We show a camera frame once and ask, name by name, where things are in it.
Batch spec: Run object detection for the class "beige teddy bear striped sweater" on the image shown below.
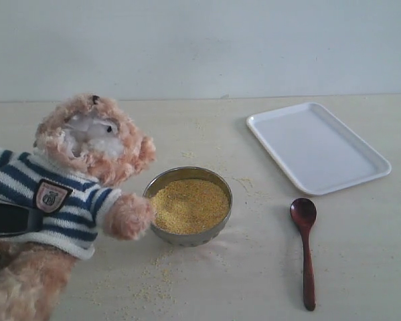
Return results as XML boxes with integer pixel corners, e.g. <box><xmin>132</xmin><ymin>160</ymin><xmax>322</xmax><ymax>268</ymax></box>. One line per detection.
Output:
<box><xmin>0</xmin><ymin>94</ymin><xmax>156</xmax><ymax>320</ymax></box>

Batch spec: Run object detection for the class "dark red wooden spoon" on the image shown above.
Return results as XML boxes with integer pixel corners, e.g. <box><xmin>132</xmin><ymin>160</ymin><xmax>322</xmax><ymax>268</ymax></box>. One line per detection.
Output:
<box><xmin>290</xmin><ymin>198</ymin><xmax>317</xmax><ymax>311</ymax></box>

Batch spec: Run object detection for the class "yellow millet grain in bowl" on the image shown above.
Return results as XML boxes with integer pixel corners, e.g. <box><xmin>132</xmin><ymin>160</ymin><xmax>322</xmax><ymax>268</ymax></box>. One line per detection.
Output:
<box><xmin>151</xmin><ymin>179</ymin><xmax>230</xmax><ymax>235</ymax></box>

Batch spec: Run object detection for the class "white rectangular plastic tray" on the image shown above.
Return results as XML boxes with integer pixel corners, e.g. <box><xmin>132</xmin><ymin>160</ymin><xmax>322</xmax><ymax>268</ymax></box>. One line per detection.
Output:
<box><xmin>246</xmin><ymin>102</ymin><xmax>392</xmax><ymax>196</ymax></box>

